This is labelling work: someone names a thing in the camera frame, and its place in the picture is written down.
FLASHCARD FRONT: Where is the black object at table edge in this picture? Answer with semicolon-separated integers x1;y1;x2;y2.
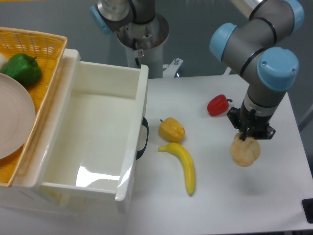
302;198;313;224

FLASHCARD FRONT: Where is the red bell pepper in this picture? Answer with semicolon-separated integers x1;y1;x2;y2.
207;94;233;117

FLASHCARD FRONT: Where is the black drawer handle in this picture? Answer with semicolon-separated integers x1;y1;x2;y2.
136;117;149;160

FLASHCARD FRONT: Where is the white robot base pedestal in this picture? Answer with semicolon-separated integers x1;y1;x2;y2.
116;13;169;78

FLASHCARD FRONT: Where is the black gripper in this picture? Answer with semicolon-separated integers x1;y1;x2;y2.
227;107;276;141

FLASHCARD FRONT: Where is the white round object in basket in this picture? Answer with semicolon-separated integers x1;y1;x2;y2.
0;53;8;71

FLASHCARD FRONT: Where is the yellow bell pepper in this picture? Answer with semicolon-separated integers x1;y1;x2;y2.
158;117;185;143

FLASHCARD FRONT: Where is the yellow banana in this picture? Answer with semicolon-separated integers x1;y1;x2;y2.
158;142;196;196

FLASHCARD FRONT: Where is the beige round plate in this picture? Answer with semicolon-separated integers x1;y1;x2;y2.
0;74;36;159

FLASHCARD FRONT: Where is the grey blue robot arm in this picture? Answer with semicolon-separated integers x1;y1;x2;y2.
90;0;304;141

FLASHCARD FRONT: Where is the yellow woven basket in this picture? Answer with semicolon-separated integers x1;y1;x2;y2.
0;27;67;188

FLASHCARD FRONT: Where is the green bell pepper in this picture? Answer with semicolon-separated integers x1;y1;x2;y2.
1;53;42;87

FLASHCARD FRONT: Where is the open white upper drawer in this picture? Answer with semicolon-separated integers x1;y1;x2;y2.
39;61;149;214

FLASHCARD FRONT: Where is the white metal mounting bracket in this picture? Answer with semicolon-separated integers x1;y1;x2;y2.
162;58;184;79

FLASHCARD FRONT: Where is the white drawer cabinet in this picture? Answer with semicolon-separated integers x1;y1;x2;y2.
0;48;134;222

